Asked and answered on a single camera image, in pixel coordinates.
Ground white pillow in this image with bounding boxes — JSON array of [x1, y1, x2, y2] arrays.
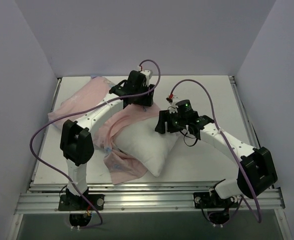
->
[[114, 116, 180, 177]]

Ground pink and blue printed pillowcase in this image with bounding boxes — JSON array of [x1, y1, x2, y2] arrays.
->
[[48, 76, 160, 185]]

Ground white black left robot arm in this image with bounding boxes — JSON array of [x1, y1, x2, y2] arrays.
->
[[60, 69, 155, 210]]

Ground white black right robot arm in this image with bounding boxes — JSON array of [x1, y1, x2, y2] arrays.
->
[[155, 99, 278, 207]]

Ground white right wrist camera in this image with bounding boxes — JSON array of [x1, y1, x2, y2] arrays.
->
[[166, 94, 180, 114]]

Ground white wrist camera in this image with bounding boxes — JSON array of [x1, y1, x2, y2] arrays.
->
[[136, 65, 153, 85], [166, 94, 180, 114]]

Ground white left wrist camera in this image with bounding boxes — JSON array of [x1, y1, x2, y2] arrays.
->
[[136, 65, 153, 85]]

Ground aluminium right side rail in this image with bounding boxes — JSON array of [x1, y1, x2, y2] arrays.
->
[[229, 76, 261, 149]]

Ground aluminium front rail frame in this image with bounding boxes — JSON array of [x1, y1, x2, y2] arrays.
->
[[14, 182, 292, 240]]

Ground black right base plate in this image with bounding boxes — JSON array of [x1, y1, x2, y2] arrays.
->
[[193, 191, 238, 209]]

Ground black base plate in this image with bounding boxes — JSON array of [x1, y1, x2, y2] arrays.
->
[[193, 191, 238, 209], [58, 193, 105, 211]]

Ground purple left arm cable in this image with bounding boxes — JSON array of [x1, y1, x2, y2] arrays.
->
[[29, 59, 161, 229]]

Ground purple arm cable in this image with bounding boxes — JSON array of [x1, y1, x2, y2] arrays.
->
[[170, 79, 263, 224], [29, 59, 161, 229]]

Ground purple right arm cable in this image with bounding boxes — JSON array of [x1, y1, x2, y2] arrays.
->
[[170, 79, 263, 224]]

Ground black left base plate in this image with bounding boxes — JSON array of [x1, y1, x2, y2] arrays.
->
[[58, 193, 105, 211]]

